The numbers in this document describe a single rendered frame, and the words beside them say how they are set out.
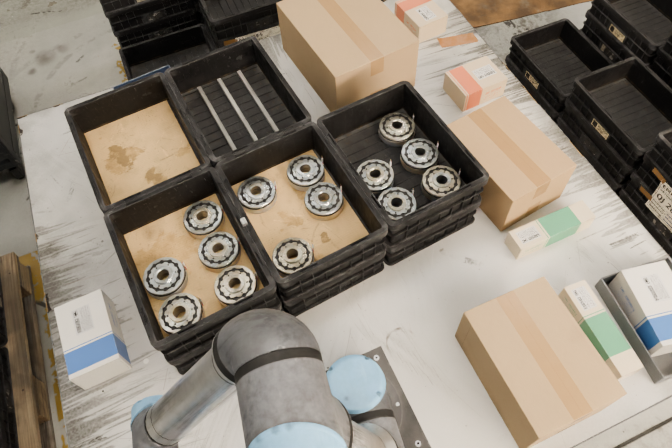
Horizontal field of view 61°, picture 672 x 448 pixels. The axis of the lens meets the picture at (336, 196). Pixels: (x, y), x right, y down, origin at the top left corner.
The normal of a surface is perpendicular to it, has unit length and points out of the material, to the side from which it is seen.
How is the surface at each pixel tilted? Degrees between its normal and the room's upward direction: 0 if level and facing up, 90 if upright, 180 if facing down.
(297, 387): 17
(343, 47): 0
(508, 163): 0
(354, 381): 9
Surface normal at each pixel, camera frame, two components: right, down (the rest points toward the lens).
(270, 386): -0.22, -0.52
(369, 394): -0.11, -0.67
